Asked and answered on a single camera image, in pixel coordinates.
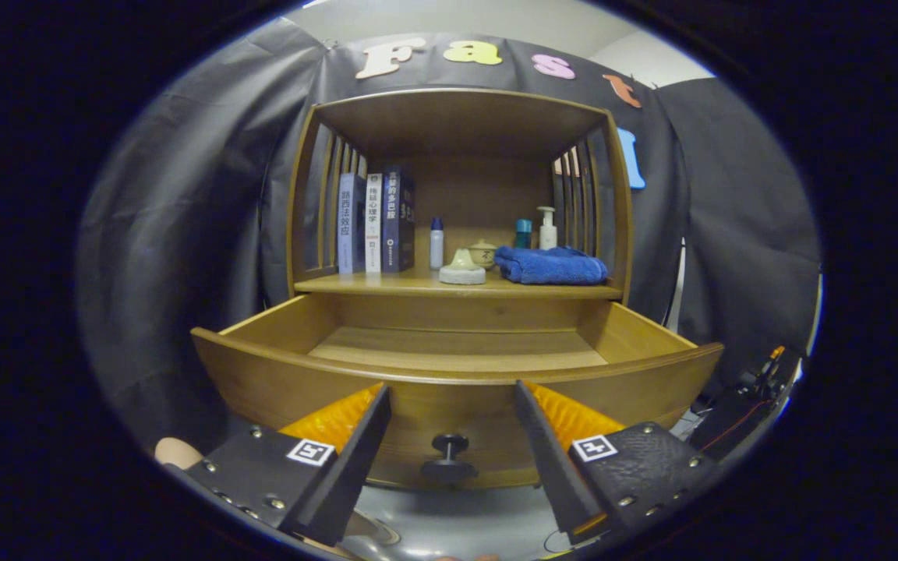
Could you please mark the pale green ceramic lid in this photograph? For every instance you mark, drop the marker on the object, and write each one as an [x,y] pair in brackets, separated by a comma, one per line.
[462,269]

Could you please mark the light blue book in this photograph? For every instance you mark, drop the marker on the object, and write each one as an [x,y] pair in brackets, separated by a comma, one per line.
[348,226]

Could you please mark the folded blue towel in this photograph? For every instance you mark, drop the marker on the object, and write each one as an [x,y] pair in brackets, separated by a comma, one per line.
[550,266]

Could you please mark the person's leg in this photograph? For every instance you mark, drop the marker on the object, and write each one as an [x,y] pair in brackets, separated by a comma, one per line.
[180,452]

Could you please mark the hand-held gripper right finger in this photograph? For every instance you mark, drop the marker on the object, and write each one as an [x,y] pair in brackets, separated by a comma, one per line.
[554,460]

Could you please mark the wooden countertop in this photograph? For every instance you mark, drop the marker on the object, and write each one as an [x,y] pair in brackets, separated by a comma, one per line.
[402,282]

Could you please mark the wooden drawer with black knob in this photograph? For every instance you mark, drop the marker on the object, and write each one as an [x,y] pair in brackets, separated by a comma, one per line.
[457,405]

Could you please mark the dark blue book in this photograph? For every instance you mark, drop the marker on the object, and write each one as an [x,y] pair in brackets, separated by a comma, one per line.
[396,222]

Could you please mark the teal bottle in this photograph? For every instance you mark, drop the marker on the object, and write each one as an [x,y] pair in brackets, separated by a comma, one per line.
[523,234]

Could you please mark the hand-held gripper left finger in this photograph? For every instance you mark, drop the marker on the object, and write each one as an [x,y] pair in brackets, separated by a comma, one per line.
[340,475]

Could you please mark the white book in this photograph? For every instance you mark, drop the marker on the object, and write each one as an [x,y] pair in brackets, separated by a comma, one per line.
[373,226]

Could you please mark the wooden cabinet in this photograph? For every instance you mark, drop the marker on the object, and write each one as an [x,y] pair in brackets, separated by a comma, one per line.
[480,195]

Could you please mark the white pump bottle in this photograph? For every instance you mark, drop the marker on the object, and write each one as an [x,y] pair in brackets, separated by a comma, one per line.
[547,232]

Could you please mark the white bottle with blue cap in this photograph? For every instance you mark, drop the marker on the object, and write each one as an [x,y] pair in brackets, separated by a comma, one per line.
[436,248]

